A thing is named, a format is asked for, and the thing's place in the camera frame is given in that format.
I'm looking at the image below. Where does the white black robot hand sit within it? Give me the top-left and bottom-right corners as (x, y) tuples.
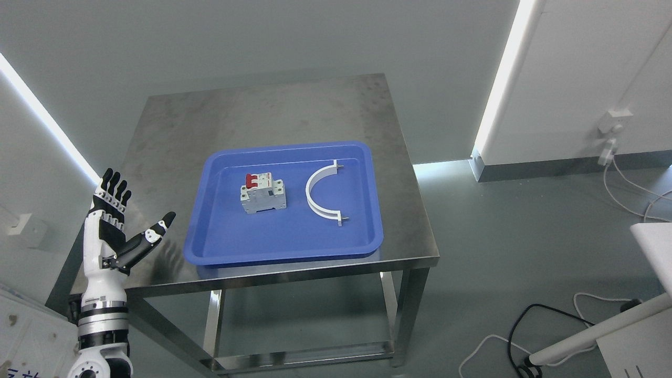
(81, 168), (176, 311)

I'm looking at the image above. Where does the blue plastic tray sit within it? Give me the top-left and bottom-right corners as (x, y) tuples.
(183, 141), (384, 267)

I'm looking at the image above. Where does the black cable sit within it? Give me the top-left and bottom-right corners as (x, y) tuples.
(507, 299), (644, 378)

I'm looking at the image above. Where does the white wall socket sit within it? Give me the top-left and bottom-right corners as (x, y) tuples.
(597, 109), (633, 135)

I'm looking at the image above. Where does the white curved plastic bracket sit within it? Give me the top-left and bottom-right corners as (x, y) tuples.
(305, 160), (350, 227)

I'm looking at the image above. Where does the white cable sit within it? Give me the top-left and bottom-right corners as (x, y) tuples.
(603, 155), (672, 223)

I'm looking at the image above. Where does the white plug adapter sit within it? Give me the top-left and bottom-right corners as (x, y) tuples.
(597, 138), (618, 166)

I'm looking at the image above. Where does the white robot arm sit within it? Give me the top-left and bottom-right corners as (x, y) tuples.
(67, 303), (134, 377)

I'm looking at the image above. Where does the white panel right edge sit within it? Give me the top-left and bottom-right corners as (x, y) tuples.
(629, 223), (671, 295)

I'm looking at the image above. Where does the white wall box left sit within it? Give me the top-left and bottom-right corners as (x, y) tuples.
(7, 214), (48, 249)

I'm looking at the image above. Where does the white stand pole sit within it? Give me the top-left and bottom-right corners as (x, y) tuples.
(523, 293), (671, 368)

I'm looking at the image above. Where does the white red circuit breaker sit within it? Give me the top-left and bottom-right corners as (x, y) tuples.
(240, 172), (287, 215)

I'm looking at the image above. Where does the white box lower left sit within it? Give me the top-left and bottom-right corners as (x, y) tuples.
(1, 285), (77, 377)

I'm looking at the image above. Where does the stainless steel table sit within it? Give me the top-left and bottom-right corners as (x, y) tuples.
(45, 73), (440, 375)

